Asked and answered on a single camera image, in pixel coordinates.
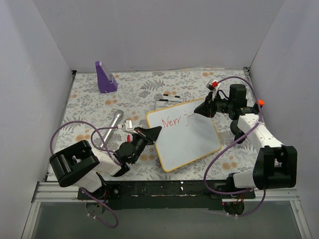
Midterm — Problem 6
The yellow framed whiteboard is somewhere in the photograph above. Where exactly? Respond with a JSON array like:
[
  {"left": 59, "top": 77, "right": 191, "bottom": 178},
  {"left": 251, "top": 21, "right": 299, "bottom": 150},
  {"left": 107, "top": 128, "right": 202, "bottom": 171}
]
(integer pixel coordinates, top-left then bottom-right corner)
[{"left": 146, "top": 98, "right": 222, "bottom": 172}]

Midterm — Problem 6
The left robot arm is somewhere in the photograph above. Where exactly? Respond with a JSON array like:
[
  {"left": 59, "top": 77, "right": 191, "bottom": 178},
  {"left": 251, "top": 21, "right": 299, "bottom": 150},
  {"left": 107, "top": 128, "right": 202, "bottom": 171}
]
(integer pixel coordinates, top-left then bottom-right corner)
[{"left": 49, "top": 121, "right": 162, "bottom": 199}]

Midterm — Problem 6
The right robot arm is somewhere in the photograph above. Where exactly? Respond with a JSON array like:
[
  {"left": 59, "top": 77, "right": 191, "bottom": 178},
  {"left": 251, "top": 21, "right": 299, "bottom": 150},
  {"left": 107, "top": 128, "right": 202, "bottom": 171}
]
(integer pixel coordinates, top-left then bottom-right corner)
[{"left": 194, "top": 81, "right": 298, "bottom": 198}]

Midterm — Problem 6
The silver microphone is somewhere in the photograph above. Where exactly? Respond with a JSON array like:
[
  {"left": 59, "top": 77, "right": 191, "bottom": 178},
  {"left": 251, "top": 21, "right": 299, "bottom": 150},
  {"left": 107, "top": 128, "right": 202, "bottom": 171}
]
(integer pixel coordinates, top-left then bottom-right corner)
[{"left": 103, "top": 110, "right": 124, "bottom": 144}]

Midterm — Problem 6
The black toy gun orange tip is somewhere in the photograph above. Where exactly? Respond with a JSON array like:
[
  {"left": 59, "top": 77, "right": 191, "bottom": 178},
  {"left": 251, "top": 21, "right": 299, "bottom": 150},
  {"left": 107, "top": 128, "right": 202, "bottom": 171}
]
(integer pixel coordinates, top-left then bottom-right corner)
[{"left": 230, "top": 100, "right": 264, "bottom": 141}]

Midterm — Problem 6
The purple wedge stand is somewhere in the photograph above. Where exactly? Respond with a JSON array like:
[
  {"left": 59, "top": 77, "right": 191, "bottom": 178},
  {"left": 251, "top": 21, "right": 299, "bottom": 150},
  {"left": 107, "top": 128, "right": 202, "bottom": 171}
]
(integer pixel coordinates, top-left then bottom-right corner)
[{"left": 95, "top": 61, "right": 118, "bottom": 94}]

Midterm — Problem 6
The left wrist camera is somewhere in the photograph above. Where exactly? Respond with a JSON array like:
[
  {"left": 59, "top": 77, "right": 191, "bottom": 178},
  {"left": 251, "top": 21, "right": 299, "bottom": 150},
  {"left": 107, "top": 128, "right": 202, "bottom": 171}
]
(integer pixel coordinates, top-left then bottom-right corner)
[{"left": 117, "top": 120, "right": 134, "bottom": 133}]

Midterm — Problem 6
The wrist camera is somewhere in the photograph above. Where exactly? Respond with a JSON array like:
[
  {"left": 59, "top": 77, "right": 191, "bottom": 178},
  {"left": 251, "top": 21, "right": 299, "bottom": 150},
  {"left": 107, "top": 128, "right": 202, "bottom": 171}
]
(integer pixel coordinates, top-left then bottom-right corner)
[
  {"left": 206, "top": 80, "right": 220, "bottom": 99},
  {"left": 117, "top": 120, "right": 134, "bottom": 133}
]

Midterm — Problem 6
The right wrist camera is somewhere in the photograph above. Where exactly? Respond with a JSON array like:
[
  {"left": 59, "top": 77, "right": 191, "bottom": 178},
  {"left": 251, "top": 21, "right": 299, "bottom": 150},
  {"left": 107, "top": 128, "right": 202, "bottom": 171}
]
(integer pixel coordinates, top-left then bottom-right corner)
[{"left": 206, "top": 80, "right": 220, "bottom": 99}]

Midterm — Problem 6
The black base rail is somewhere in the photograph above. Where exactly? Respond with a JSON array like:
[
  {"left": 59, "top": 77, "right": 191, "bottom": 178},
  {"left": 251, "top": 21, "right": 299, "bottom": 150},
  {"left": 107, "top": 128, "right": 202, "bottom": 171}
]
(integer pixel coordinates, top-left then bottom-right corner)
[{"left": 90, "top": 180, "right": 241, "bottom": 210}]

